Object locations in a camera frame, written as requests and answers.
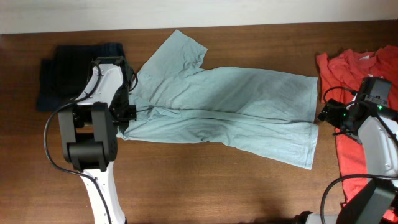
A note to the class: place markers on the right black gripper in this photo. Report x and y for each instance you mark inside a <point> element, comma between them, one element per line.
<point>332,119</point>

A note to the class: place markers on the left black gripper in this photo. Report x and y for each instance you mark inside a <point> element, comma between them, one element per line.
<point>125,121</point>

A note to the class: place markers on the light blue t-shirt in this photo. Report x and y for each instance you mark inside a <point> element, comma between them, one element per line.
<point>264,112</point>

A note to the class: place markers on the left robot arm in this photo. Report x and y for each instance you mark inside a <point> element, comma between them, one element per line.
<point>89,127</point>

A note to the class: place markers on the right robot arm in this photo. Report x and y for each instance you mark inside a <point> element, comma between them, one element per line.
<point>370,122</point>

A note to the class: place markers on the red t-shirt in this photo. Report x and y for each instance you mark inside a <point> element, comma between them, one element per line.
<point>339,76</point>

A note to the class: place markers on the folded dark navy garment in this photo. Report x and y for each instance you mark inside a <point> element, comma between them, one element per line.
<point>66,74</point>

